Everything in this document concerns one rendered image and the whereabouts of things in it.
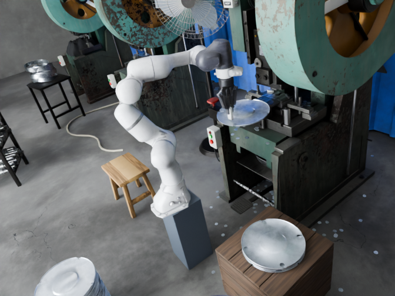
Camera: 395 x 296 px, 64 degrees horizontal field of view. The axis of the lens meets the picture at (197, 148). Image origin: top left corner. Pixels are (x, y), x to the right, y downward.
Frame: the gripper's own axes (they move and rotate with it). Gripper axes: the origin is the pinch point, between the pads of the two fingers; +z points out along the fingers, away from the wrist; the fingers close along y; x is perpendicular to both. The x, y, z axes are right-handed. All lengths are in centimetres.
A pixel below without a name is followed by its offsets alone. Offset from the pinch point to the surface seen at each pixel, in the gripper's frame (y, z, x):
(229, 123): 2.5, 4.1, 1.8
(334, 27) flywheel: -29, -39, 39
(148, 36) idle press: -26, -21, -132
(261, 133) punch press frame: -15.6, 17.2, 5.9
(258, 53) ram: -27.6, -23.2, -5.0
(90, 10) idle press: -41, -32, -314
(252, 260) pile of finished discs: 34, 44, 48
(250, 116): -8.4, 3.5, 6.4
